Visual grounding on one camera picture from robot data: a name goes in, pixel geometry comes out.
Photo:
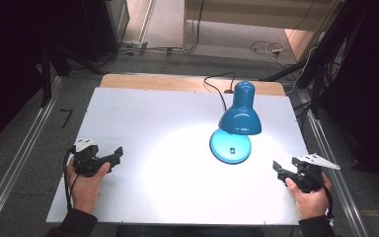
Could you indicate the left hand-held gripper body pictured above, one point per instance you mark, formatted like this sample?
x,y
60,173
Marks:
x,y
86,158

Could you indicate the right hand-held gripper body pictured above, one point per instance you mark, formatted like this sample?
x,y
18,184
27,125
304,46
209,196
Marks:
x,y
309,173

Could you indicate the blue desk lamp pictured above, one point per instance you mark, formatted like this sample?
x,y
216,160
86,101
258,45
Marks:
x,y
238,125

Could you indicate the person's right hand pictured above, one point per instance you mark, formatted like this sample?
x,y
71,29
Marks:
x,y
311,200

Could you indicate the person's left hand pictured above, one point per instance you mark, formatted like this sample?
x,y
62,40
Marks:
x,y
85,189

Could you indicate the black metal stand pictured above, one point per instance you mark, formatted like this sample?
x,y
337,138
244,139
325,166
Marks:
x,y
322,59
47,69

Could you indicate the black cabinet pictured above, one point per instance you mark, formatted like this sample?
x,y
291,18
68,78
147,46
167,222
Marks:
x,y
103,26

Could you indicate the light wooden furniture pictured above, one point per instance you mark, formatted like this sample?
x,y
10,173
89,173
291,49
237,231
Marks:
x,y
260,16

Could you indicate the aluminium floor rail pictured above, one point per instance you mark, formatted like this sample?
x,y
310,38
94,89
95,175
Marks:
x,y
19,148
332,158

